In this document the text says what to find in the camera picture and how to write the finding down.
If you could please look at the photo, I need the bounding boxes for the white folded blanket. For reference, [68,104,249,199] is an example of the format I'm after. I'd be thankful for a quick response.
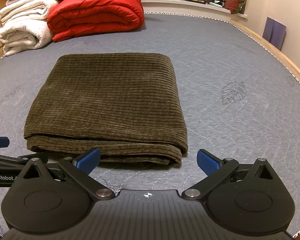
[0,0,59,57]

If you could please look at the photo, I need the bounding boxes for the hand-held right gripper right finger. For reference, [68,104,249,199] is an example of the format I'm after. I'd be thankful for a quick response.
[181,149,282,201]

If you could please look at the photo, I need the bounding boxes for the red folded quilt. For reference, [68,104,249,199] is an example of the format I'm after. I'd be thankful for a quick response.
[47,0,145,43]

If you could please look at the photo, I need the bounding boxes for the olive corduroy pants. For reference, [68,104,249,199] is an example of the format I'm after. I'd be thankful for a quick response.
[23,52,189,166]

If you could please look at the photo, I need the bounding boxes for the wooden bed frame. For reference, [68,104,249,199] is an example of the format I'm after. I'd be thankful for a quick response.
[229,19,300,93]

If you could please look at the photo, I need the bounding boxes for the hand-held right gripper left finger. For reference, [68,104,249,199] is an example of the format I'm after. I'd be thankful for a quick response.
[18,147,116,201]

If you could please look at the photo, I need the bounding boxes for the white window sill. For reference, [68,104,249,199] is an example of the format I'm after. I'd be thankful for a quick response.
[140,0,248,19]

